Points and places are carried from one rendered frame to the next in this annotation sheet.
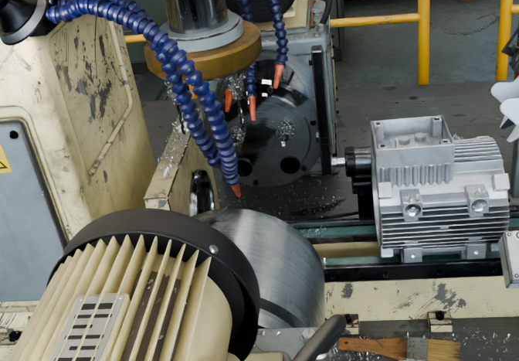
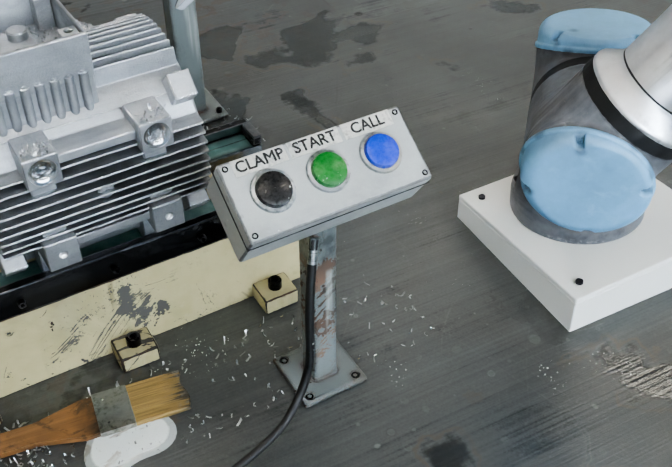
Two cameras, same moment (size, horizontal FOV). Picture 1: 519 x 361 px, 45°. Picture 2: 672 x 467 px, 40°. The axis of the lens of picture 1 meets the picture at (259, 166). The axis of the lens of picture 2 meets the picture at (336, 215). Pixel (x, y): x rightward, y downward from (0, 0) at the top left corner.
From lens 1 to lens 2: 0.22 m
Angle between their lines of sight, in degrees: 34
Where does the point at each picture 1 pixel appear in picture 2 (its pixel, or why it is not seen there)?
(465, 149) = (105, 41)
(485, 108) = not seen: outside the picture
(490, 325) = (213, 325)
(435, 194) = (76, 133)
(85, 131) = not seen: outside the picture
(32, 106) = not seen: outside the picture
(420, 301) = (95, 328)
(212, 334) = not seen: outside the picture
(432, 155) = (52, 62)
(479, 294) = (187, 282)
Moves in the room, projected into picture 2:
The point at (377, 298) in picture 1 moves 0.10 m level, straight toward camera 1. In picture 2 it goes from (17, 350) to (44, 425)
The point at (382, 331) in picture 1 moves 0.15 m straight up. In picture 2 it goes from (43, 401) to (8, 291)
